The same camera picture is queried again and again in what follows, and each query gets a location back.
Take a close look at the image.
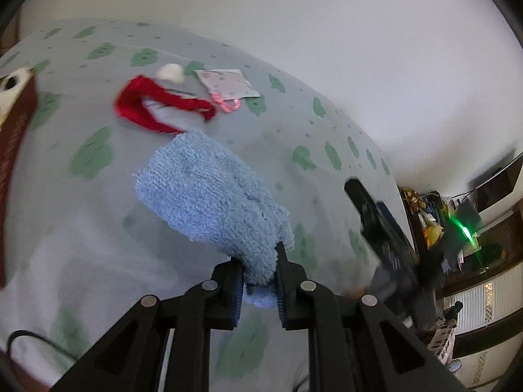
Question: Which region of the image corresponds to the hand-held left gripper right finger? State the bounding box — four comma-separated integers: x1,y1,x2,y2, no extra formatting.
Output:
275,241,470,392

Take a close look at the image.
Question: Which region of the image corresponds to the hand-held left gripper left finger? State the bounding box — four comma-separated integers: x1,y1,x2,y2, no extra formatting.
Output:
51,259,246,392

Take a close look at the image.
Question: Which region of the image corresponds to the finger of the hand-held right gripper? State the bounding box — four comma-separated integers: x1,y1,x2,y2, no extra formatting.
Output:
344,177,395,264
376,201,420,264

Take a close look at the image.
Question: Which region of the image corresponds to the blue terry towel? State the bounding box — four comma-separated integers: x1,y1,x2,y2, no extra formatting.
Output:
135,128,295,310

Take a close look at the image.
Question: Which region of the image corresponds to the red tin box gold inside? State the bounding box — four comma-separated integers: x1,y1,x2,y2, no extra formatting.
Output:
0,74,39,288

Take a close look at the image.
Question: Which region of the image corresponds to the cluttered dark side table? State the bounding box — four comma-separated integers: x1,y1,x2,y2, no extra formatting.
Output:
398,188,454,254

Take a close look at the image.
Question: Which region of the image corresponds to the yellow fruit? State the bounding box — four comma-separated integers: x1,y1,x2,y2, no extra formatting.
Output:
425,225,444,248

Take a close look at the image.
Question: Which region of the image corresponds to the white plastic basket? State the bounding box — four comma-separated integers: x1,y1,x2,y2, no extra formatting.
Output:
427,318,456,366

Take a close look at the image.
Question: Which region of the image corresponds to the white slatted cabinet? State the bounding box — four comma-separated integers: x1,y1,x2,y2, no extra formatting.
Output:
443,267,523,335

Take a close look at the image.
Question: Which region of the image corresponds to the black flat screen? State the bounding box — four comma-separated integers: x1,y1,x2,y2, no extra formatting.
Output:
470,155,523,209

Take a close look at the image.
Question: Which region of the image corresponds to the white printed flat packet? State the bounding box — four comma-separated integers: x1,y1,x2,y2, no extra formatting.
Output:
195,69,261,99

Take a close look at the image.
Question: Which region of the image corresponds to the red cloth band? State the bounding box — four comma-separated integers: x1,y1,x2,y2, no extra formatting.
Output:
114,74,218,135

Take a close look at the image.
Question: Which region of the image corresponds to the small white pompom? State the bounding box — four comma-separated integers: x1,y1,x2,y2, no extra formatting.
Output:
157,64,185,83

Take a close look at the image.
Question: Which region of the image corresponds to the pink hair tie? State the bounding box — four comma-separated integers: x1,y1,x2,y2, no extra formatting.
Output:
211,92,242,113

